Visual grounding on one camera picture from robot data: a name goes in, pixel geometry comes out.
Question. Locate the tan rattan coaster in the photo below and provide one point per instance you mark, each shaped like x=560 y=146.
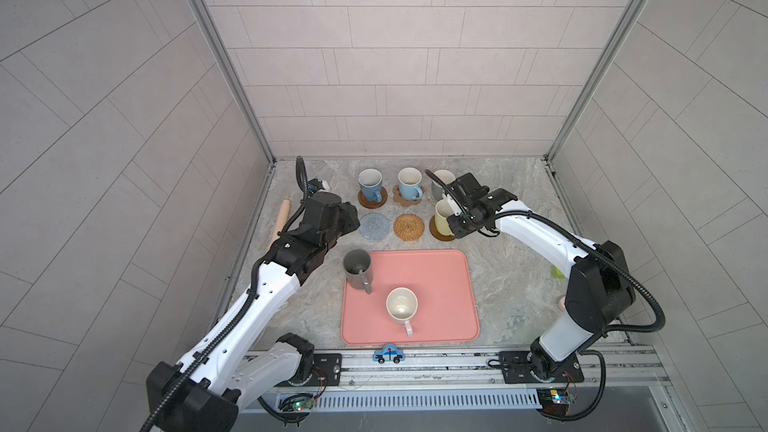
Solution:
x=409 y=227

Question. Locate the beige wooden rolling pin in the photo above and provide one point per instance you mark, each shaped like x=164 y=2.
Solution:
x=282 y=219

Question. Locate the circuit board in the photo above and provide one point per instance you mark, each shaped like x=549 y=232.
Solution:
x=297 y=403
x=555 y=402

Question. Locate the light blue woven coaster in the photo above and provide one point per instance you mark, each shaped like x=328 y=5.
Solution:
x=374 y=226

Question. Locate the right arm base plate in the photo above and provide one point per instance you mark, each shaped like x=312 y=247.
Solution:
x=516 y=368

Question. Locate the blue mug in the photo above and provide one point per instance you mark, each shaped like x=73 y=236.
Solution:
x=370 y=181
x=410 y=184

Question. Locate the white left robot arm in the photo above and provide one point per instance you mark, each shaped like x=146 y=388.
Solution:
x=206 y=389

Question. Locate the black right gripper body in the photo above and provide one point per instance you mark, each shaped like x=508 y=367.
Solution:
x=464 y=222

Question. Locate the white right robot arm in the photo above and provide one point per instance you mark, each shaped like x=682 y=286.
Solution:
x=596 y=293

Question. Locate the grey metal mug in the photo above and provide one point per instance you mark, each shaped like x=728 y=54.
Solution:
x=357 y=265

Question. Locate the aluminium rail frame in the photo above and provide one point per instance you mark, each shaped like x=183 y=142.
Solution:
x=621 y=381

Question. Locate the pink silicone tray mat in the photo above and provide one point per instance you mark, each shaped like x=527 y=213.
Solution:
x=441 y=282

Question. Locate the pink handled white mug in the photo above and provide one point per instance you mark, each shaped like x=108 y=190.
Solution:
x=402 y=305

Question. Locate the brown wooden coaster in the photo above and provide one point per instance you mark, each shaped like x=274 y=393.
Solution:
x=364 y=202
x=436 y=234

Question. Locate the left circuit board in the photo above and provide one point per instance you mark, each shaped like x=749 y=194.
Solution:
x=297 y=403

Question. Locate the right circuit board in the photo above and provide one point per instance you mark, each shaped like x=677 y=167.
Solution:
x=555 y=402

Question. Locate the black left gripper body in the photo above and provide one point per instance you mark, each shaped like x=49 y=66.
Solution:
x=342 y=221

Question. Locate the blue toy car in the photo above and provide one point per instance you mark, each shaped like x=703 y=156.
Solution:
x=389 y=353

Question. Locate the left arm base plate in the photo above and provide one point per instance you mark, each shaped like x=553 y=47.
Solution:
x=325 y=370

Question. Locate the green small cube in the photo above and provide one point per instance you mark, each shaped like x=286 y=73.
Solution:
x=557 y=273

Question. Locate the green handled white mug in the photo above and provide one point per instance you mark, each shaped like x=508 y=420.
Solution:
x=443 y=212

